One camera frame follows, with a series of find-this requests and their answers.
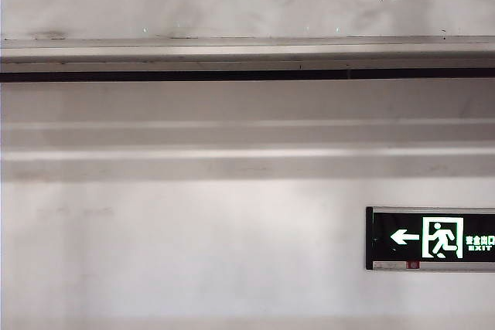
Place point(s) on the grey aluminium whiteboard tray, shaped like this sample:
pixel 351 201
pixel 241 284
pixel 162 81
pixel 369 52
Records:
pixel 232 55

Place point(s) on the black green exit sign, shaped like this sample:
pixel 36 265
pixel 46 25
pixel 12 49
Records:
pixel 398 237

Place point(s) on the white whiteboard with aluminium frame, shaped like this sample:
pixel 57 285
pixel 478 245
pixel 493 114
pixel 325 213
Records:
pixel 232 1

